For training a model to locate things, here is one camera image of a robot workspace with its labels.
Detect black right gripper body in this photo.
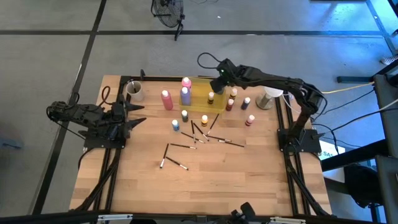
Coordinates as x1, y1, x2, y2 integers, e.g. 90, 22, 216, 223
210, 58, 239, 95

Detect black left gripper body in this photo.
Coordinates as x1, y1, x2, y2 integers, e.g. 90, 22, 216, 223
110, 94, 131, 141

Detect tall lavender paint bottle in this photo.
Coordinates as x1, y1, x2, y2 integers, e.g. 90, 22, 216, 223
180, 86, 192, 106

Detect tall red paint bottle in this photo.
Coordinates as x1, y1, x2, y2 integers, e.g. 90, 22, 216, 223
160, 90, 174, 111

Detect white cup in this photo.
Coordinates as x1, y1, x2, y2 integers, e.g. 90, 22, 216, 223
126, 80, 145, 102

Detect yellow translucent plastic bin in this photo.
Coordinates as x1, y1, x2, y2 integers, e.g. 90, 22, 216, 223
179, 77, 228, 113

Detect white dome-top metal stand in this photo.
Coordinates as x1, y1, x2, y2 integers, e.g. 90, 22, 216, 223
255, 86, 284, 110

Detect black floor fan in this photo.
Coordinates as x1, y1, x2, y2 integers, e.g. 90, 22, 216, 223
150, 0, 186, 42

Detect white printed sign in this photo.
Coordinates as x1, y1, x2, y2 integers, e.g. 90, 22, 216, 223
317, 139, 346, 161

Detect person's shoe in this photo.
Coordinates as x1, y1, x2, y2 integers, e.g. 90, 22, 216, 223
381, 54, 398, 66

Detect black chair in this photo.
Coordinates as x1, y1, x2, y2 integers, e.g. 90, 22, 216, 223
343, 163, 384, 209

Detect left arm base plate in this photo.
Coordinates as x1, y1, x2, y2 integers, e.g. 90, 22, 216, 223
83, 126, 127, 149

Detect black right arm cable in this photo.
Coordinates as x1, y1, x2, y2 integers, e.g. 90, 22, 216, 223
197, 52, 223, 70

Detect black aluminium table frame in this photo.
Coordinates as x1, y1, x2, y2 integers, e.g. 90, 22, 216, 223
74, 74, 331, 218

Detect silver metal bracket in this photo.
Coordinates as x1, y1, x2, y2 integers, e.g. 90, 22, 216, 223
98, 213, 134, 222
269, 217, 307, 224

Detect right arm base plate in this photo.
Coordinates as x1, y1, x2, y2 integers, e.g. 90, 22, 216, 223
277, 126, 322, 154

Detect yellow power cord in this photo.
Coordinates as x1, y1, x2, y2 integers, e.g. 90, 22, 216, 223
320, 81, 376, 96

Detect black desk frame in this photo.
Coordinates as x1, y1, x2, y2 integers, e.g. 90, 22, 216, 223
320, 67, 398, 224

